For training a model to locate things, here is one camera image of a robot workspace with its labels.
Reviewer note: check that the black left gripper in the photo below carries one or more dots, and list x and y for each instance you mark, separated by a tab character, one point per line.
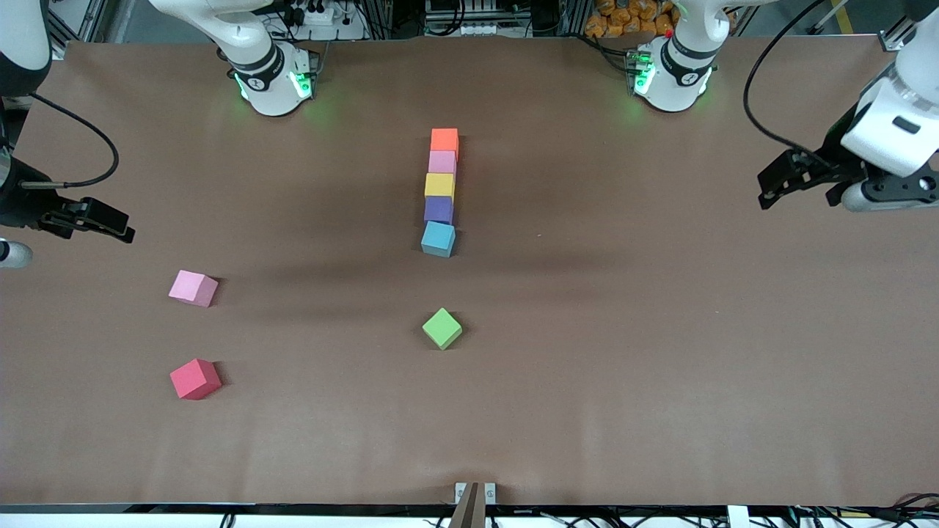
832	163

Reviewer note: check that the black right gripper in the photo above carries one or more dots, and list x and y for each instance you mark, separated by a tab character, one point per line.
16	199

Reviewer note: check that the purple foam cube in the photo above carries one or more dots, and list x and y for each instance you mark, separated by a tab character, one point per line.
438	210

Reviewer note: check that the blue foam cube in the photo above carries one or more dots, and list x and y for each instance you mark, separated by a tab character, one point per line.
438	238

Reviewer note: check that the yellow foam cube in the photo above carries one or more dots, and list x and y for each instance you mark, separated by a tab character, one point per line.
439	185

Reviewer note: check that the pink foam cube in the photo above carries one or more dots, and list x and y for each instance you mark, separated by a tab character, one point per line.
442	162
192	287

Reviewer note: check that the orange foam cube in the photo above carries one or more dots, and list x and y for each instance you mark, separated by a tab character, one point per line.
444	139

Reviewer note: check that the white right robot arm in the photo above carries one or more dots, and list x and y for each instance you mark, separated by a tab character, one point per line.
264	95

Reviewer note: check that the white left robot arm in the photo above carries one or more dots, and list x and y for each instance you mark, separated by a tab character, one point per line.
891	139

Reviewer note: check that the red foam cube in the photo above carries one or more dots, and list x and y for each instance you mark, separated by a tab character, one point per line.
194	378

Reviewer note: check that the pile of orange objects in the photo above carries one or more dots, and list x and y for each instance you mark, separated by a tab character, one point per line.
620	18

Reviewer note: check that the brown table cover mat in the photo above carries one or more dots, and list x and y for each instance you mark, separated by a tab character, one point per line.
660	403

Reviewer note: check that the white power strip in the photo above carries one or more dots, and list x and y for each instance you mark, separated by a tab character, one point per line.
317	15
484	30

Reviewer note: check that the green foam cube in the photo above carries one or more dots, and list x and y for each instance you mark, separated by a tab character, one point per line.
441	327

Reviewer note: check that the aluminium frame post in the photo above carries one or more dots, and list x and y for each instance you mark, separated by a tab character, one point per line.
889	42

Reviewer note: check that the white post stub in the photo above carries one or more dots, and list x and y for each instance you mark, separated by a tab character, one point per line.
739	517

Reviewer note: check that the silver table edge bracket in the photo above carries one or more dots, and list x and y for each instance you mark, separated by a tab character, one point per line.
459	493

